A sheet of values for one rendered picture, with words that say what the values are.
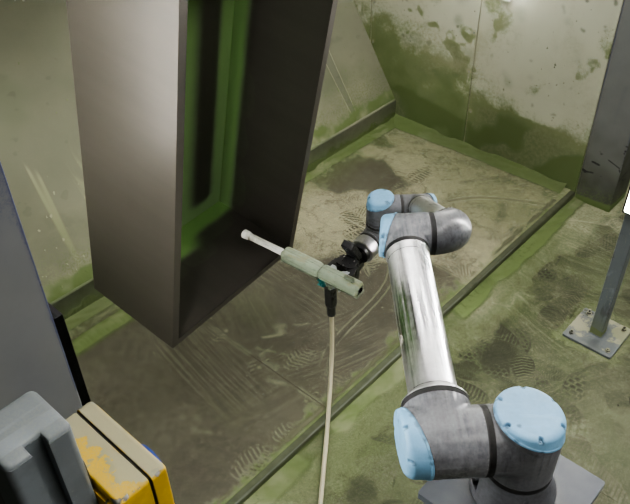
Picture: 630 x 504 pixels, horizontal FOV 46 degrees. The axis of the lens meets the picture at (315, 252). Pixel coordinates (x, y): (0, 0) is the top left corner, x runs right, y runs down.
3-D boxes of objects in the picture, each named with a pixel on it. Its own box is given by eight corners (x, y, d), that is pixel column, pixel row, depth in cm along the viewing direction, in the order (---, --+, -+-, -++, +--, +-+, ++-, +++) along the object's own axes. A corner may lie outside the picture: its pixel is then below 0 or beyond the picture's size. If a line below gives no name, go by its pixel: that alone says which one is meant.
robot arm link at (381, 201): (398, 185, 253) (396, 213, 262) (365, 187, 253) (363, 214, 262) (402, 203, 247) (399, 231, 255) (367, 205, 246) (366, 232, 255)
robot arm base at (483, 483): (570, 484, 168) (579, 457, 162) (528, 542, 157) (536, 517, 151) (497, 438, 178) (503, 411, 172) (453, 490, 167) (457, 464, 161)
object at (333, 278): (364, 324, 250) (364, 277, 234) (356, 333, 247) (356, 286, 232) (253, 268, 272) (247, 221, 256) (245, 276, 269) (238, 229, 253)
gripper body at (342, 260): (350, 288, 250) (369, 267, 257) (351, 270, 244) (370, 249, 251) (331, 279, 254) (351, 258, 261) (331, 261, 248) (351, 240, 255)
